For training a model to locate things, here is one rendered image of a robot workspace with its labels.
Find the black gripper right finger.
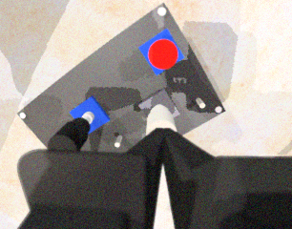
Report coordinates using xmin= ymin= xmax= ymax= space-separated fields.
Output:
xmin=163 ymin=128 xmax=292 ymax=229

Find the grey circuit board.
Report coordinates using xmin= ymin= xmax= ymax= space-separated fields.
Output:
xmin=16 ymin=2 xmax=225 ymax=154

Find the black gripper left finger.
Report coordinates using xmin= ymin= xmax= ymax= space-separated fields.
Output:
xmin=17 ymin=127 xmax=164 ymax=229

